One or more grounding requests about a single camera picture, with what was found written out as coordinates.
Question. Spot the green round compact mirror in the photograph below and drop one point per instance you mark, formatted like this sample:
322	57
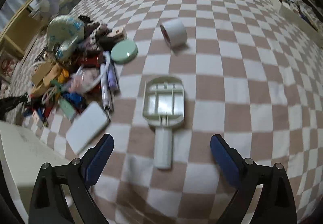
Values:
124	52

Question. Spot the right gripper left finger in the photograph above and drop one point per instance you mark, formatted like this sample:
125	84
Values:
48	203

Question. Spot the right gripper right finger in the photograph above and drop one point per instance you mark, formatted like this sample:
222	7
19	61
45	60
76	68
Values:
276	203

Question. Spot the purple pen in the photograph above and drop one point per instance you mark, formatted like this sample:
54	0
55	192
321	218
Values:
112	79

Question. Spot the white pen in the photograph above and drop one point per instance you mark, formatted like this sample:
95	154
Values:
104	90

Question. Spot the white storage box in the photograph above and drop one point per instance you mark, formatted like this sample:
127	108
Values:
22	155

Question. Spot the white power bank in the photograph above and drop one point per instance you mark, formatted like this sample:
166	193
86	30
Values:
86	126

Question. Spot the floral fabric pouch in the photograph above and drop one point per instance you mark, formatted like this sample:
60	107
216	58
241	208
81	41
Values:
64	28

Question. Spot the wooden block with cord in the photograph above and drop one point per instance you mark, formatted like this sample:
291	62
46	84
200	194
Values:
42	77

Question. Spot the white tape roll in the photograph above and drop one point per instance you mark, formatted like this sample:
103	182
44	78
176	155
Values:
174	33

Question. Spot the wooden shelf unit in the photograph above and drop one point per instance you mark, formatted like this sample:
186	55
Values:
17	39

